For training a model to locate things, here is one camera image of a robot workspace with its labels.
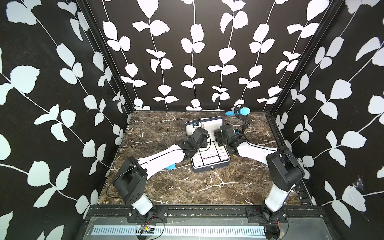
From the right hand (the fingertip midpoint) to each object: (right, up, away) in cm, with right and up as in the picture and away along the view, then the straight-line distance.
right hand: (211, 127), depth 93 cm
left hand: (-5, -4, -8) cm, 10 cm away
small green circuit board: (-34, -49, -23) cm, 64 cm away
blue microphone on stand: (+18, +10, -8) cm, 22 cm away
